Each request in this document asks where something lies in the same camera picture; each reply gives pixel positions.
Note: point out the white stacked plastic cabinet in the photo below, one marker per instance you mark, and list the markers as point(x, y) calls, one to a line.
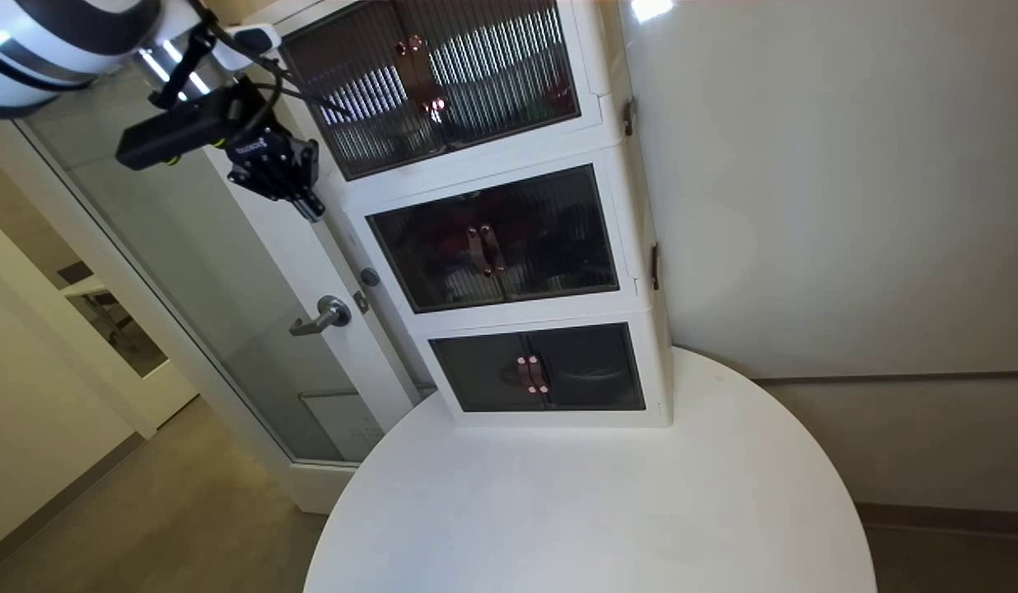
point(632, 197)

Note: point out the silver door lock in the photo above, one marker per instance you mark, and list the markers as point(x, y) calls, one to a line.
point(362, 288)

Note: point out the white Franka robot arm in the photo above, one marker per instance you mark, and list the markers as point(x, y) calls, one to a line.
point(48, 44)

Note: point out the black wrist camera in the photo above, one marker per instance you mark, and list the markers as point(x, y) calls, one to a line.
point(183, 125)

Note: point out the white room door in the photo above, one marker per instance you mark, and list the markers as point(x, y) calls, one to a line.
point(297, 250)

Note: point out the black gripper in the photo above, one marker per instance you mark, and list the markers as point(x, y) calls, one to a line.
point(272, 162)

